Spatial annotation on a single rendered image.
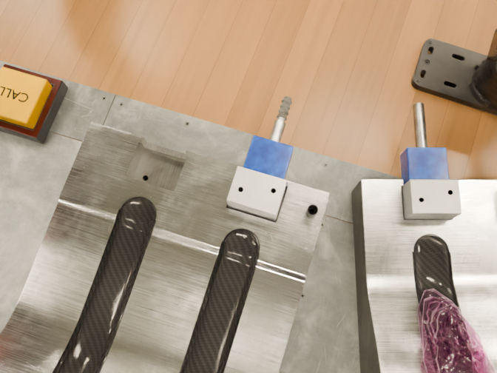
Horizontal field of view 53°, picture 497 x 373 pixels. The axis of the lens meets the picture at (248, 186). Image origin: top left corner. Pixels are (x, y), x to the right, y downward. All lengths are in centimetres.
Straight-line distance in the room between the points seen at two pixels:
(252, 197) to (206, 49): 26
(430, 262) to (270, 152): 20
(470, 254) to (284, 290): 20
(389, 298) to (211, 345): 18
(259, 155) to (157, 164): 12
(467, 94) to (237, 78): 29
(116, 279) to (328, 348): 24
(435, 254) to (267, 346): 20
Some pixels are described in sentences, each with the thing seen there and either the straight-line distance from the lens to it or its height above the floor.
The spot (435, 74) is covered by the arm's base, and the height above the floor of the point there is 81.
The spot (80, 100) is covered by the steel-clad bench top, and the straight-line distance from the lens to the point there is 67.
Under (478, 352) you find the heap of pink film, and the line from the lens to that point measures 51.
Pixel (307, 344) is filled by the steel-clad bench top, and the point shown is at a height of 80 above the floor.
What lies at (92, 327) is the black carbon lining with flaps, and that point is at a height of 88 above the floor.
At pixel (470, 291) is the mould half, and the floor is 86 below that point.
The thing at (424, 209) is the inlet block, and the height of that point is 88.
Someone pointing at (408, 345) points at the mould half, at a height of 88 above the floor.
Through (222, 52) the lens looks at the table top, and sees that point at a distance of 67.
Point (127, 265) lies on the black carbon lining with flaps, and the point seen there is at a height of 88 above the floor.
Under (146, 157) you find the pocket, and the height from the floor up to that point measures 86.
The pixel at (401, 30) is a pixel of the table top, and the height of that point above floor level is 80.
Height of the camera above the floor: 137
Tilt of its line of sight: 75 degrees down
